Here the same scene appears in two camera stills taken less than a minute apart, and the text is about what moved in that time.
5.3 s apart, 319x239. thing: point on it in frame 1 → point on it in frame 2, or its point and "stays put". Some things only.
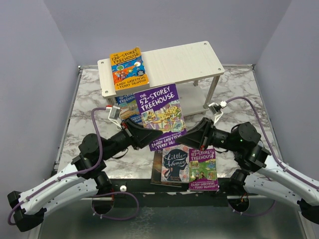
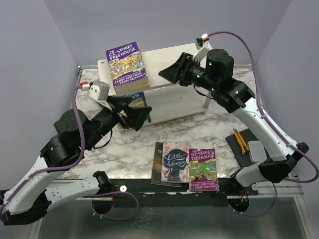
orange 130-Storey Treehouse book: (128, 69) → (131, 90)
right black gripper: (200, 134) → (178, 71)
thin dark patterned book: (156, 172) stays put
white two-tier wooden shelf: (194, 68) stays put
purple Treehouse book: (160, 108) → (127, 66)
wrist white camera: (216, 108) → (203, 46)
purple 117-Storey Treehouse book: (202, 170) stays put
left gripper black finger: (141, 136) → (136, 116)
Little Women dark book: (175, 167) stays put
